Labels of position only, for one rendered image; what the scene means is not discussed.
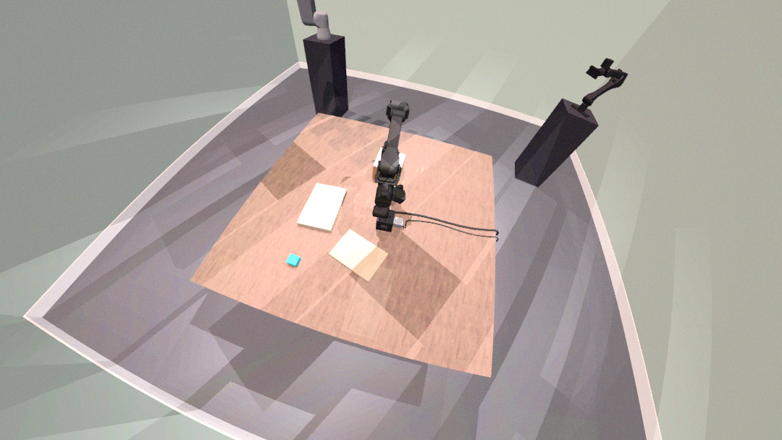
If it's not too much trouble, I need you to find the teal cube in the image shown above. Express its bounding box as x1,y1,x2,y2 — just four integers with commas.
286,254,301,267

